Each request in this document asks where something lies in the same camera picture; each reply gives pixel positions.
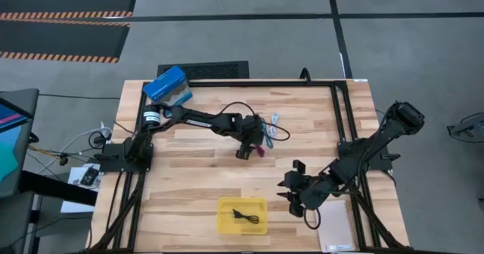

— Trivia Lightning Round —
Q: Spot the small black device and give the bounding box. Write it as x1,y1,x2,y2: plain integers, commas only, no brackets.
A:
79,166,101,187

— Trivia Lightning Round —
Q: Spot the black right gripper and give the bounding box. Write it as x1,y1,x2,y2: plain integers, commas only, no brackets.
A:
277,159,324,217

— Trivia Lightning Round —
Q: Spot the white paper sheet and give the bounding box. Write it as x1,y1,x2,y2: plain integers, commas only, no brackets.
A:
60,163,101,214

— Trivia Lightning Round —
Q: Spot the pink spiral notebook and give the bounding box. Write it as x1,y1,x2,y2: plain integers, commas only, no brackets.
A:
313,200,358,253

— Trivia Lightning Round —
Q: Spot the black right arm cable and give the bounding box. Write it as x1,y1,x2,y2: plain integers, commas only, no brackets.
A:
302,207,323,231

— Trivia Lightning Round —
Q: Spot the translucent yellow plastic tray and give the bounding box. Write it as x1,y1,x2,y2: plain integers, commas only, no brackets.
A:
216,197,268,235

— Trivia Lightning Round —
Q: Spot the black floor vent grate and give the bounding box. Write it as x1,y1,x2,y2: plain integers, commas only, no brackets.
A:
157,60,250,80

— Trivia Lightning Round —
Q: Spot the black metal beam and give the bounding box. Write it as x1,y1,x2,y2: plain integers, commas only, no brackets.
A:
18,169,99,207

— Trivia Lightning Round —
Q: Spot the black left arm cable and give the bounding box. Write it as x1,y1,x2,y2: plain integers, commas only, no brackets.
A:
217,101,291,141

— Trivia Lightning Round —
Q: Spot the blue cardboard box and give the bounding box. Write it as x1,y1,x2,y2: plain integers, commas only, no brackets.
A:
142,65,194,108

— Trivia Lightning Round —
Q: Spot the black aluminium table frame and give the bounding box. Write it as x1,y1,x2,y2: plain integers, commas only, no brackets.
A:
88,79,411,253

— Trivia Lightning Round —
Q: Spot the black USB-C cable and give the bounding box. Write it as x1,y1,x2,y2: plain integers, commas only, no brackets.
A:
231,208,260,225

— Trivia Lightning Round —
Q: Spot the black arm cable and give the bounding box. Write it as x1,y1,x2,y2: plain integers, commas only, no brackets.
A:
302,207,323,231
217,101,291,141

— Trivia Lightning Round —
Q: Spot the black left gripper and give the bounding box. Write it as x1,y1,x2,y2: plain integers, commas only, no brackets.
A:
234,113,265,160

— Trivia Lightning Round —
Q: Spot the computer monitor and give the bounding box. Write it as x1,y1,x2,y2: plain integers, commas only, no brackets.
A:
0,88,40,199

